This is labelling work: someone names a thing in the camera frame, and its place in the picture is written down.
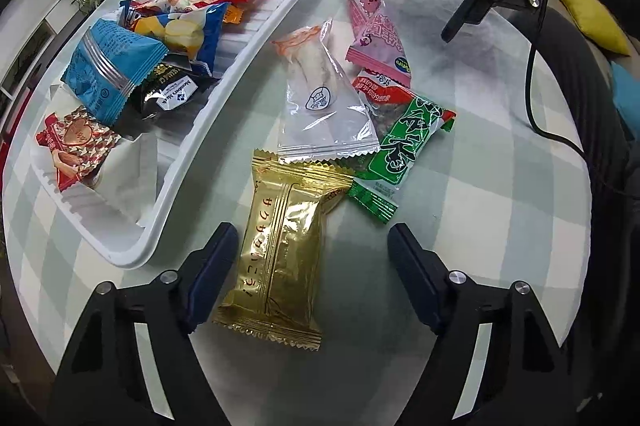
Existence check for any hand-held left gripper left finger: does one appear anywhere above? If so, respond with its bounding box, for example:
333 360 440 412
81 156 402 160
47 221 240 426

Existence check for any black snack packet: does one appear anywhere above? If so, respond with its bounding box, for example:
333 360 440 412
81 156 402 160
122 61 221 122

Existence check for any blue and yellow chips packet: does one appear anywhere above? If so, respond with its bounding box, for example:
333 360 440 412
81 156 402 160
119 0 231 80

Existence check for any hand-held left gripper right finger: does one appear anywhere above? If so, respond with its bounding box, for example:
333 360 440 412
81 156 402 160
387 222 596 426

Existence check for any black cable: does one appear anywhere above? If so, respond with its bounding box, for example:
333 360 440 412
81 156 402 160
525 0 640 199

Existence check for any red heart-print snack packet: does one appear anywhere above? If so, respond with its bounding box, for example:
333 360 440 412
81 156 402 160
35 105 123 193

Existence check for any large blue snack packet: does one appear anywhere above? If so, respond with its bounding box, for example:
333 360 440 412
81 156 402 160
60 17 170 127

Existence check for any checkered tablecloth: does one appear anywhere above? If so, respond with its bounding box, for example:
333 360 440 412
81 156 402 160
0 0 593 426

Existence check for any white snack packet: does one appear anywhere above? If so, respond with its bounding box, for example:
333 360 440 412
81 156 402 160
85 133 161 227

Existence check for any white tv cabinet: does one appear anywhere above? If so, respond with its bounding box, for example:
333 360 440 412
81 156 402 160
0 6 56 137

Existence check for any yellow cushion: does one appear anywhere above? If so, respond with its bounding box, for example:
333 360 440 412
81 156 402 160
550 0 632 56

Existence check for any blue cushion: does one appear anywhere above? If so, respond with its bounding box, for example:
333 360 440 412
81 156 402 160
610 60 640 142

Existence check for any gold snack packet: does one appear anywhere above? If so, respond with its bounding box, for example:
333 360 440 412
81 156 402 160
211 149 355 352

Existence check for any white plastic tray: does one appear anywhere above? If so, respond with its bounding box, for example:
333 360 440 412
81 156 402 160
2 0 322 269

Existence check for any clear snack packet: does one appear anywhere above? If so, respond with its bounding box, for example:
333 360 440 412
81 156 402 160
272 19 382 164

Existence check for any green snack packet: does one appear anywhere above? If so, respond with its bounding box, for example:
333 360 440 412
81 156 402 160
346 76 457 224

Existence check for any pink snack packet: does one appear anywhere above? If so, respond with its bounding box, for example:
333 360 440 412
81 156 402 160
341 0 412 88

